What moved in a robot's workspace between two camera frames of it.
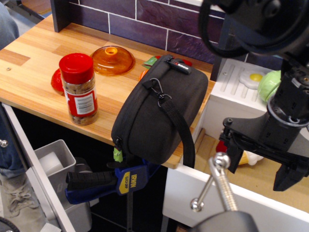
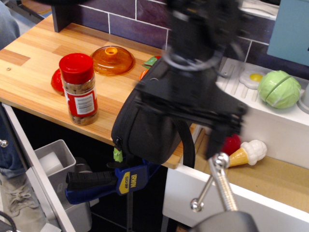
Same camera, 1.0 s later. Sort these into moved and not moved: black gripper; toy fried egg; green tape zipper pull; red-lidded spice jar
Moved: black gripper
Not moved: red-lidded spice jar; green tape zipper pull; toy fried egg
